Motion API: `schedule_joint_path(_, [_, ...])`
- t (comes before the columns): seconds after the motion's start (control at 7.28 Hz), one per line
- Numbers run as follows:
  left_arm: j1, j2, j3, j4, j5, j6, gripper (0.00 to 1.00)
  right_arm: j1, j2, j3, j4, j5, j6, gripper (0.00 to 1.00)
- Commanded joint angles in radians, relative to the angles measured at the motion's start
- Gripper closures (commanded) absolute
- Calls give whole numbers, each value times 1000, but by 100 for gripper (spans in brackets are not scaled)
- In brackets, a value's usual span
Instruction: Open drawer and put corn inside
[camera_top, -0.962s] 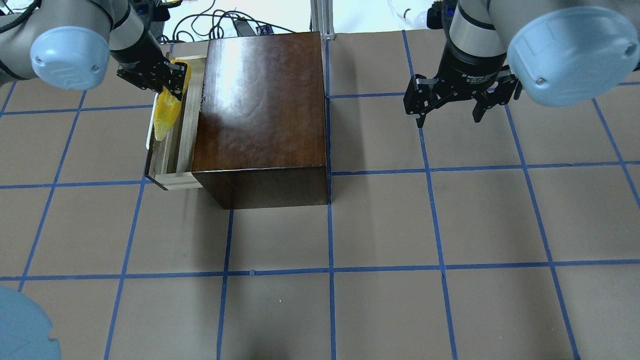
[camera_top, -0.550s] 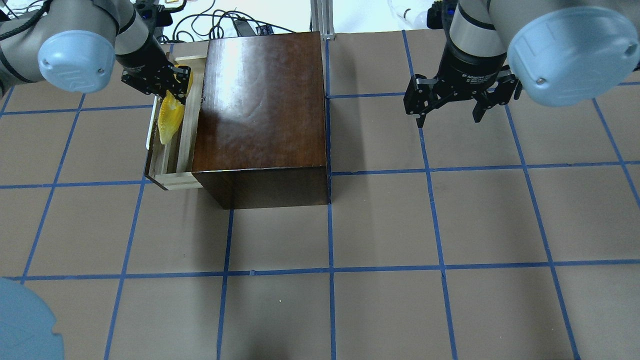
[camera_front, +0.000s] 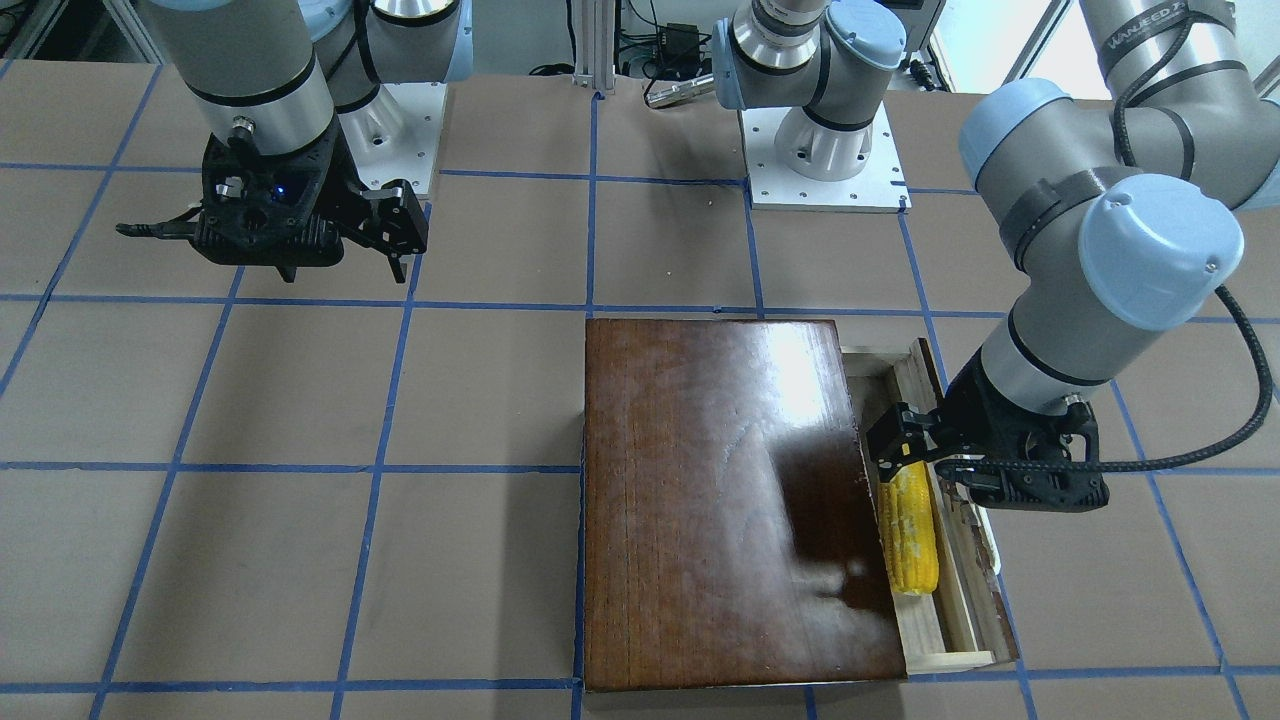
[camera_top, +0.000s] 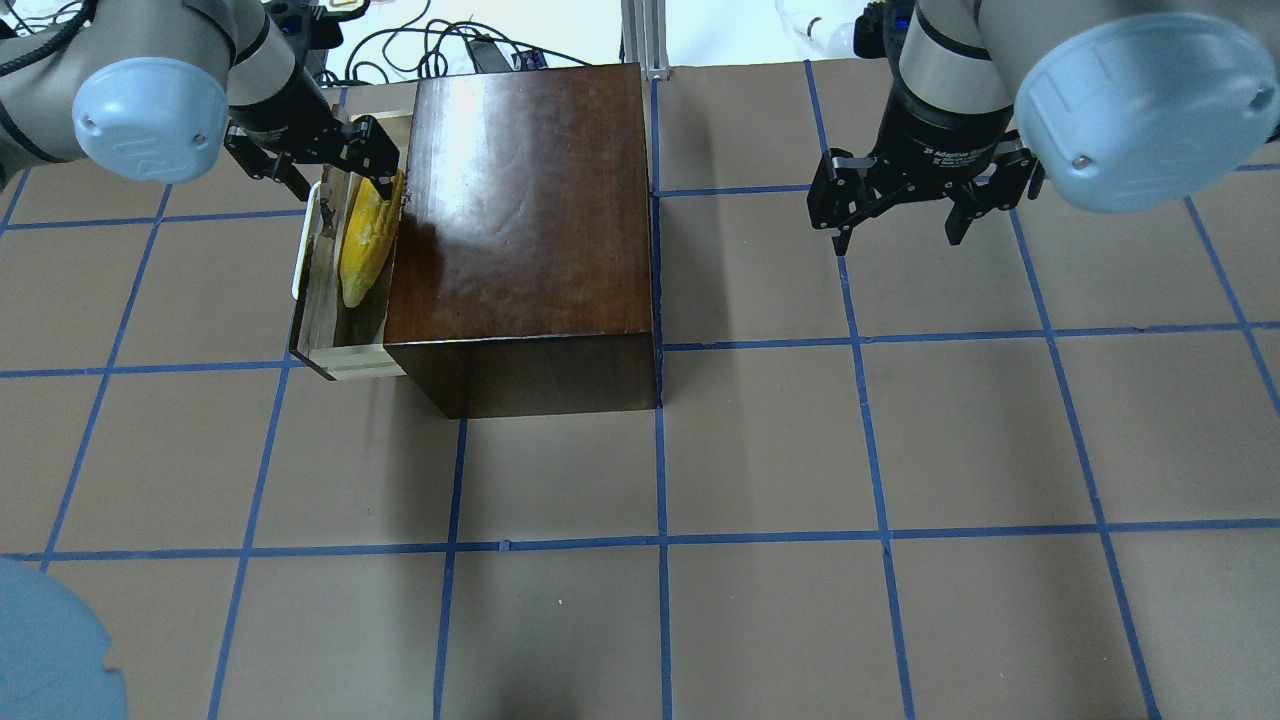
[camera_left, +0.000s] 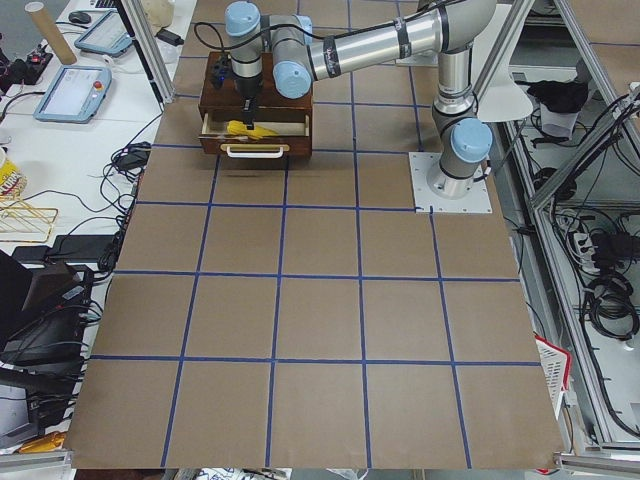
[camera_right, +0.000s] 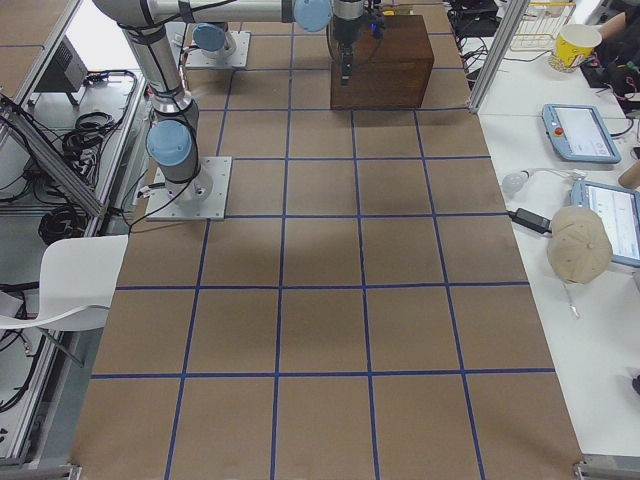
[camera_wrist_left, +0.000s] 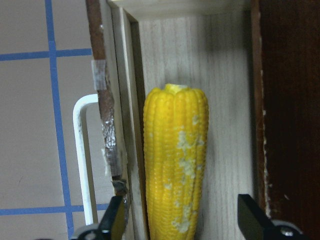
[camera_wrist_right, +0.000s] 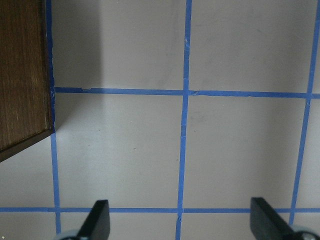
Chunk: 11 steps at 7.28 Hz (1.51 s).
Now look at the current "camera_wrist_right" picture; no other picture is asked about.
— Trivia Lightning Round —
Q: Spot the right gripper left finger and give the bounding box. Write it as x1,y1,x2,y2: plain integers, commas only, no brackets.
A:
75,200,111,240

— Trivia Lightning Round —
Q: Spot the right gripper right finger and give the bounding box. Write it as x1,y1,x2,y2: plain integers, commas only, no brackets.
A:
249,197,295,240

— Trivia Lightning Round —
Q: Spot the dark brown wooden cabinet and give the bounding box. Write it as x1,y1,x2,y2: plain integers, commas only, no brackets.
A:
0,0,54,162

